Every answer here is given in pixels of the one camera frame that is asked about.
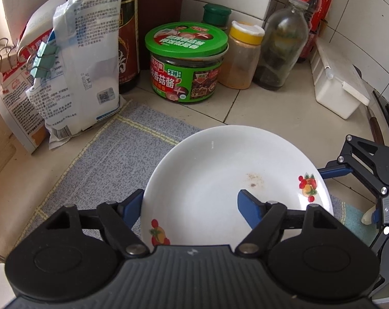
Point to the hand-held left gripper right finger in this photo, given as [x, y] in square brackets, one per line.
[250, 209]

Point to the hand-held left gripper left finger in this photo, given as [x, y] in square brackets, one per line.
[133, 209]

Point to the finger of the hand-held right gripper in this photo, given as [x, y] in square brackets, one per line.
[380, 241]
[336, 171]

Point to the white plate fruit print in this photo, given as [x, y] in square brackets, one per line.
[213, 173]

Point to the white spoon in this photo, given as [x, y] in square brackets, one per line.
[368, 215]

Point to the grey checked cloth mat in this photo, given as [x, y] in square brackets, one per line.
[117, 154]

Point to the white seasoning box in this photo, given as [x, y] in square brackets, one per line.
[332, 93]

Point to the clear glass bottle red cap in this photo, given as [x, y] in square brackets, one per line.
[281, 48]

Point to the green lidded sauce jar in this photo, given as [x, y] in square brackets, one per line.
[185, 80]

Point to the yellow lidded spice jar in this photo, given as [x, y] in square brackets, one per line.
[241, 61]

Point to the white blue seasoning bag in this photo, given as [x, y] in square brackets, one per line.
[85, 70]

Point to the red white seasoning bag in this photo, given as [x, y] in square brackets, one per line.
[17, 103]

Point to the dark soy sauce bottle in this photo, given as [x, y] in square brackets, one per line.
[128, 38]

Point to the teal binder clip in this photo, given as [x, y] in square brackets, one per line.
[41, 62]

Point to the beige binder clip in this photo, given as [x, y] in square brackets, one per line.
[3, 61]

